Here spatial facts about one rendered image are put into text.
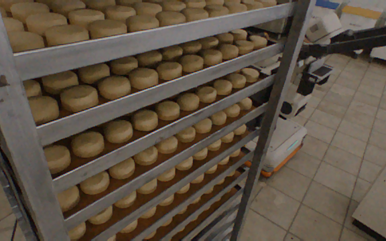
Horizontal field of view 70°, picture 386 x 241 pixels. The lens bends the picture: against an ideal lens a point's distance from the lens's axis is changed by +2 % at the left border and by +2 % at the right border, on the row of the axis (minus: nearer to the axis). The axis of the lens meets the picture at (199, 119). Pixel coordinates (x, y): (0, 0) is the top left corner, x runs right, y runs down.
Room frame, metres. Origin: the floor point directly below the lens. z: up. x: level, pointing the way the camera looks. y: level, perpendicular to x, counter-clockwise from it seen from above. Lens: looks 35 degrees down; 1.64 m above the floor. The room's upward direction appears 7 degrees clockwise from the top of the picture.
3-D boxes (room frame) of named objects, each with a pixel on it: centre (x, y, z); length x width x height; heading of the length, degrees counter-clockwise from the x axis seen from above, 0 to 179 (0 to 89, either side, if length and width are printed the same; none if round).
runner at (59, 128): (0.47, 0.01, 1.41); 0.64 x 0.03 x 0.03; 139
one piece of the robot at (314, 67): (1.79, -0.76, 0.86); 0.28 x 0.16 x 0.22; 141
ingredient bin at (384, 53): (4.66, -3.04, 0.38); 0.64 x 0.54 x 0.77; 148
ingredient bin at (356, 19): (5.00, -2.48, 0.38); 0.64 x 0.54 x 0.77; 150
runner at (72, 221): (0.47, 0.01, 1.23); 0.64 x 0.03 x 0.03; 139
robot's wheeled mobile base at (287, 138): (1.98, -0.53, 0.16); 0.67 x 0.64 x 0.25; 51
